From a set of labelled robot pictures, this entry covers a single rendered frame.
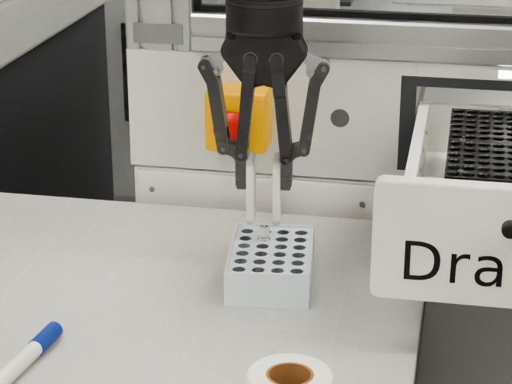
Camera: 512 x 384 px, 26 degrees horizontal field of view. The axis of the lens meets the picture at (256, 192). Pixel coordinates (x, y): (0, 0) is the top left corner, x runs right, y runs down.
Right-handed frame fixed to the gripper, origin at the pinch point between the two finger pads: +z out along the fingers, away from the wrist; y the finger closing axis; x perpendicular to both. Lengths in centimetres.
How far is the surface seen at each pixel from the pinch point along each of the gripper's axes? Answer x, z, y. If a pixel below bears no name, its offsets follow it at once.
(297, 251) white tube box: -2.8, 5.6, 3.6
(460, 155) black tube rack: -2.0, -4.8, 19.5
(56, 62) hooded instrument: 90, 11, -45
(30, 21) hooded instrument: 74, 0, -45
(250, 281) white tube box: -9.0, 6.2, -0.7
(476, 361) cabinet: 15.1, 27.7, 25.1
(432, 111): 17.4, -3.4, 18.1
